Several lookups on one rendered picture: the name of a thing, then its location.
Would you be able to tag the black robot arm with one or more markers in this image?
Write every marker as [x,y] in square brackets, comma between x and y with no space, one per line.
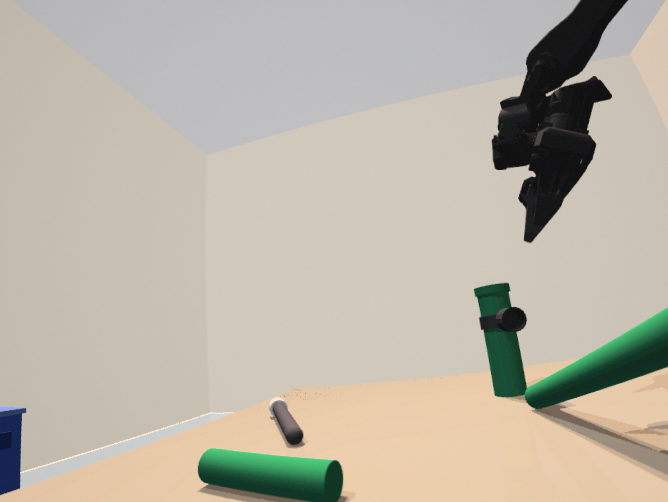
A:
[562,54]

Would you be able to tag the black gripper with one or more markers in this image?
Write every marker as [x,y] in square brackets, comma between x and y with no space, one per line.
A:
[566,152]

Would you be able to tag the grey metal rod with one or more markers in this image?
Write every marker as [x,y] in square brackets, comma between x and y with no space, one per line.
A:
[292,431]

